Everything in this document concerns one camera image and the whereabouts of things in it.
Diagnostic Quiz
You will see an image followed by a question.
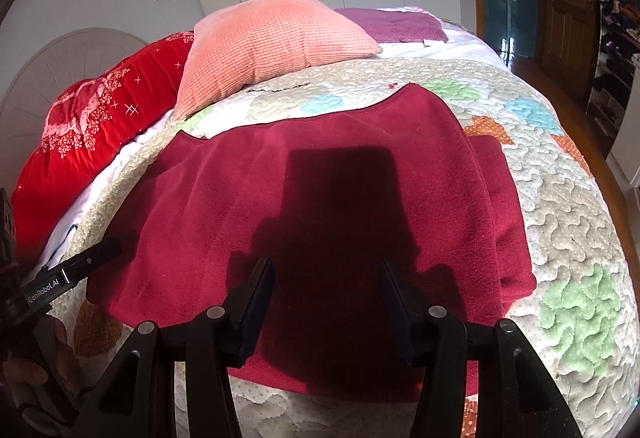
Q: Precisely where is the pink ribbed pillow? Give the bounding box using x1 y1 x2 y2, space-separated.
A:
174 0 384 120

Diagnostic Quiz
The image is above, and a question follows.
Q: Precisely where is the dark red shirt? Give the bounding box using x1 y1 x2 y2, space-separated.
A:
85 82 538 403

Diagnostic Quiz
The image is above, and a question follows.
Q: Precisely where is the purple towel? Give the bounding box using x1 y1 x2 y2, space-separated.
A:
334 7 449 45

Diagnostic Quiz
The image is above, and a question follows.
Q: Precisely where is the patchwork quilt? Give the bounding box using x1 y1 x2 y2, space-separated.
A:
40 8 640 438

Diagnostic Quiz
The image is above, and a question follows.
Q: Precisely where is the brown wooden door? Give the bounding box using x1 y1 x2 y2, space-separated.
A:
530 0 602 105

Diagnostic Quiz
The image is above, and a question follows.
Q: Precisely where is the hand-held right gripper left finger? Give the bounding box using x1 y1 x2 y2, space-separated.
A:
72 257 276 438

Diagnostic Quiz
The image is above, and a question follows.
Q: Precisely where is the red floral blanket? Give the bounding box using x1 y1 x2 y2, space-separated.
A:
10 31 197 264

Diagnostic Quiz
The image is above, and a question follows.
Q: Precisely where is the grey round headboard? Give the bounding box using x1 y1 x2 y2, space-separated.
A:
0 28 149 155

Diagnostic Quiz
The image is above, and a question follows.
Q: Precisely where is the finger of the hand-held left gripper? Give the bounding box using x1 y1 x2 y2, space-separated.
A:
37 237 122 291

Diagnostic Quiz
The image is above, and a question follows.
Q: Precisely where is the person's left hand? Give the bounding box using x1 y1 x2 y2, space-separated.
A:
0 315 85 419

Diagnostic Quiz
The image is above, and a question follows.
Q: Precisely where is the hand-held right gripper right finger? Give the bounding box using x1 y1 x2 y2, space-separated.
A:
377 259 583 438

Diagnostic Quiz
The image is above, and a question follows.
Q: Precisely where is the cluttered white shelf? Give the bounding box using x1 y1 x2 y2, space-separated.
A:
585 0 640 150

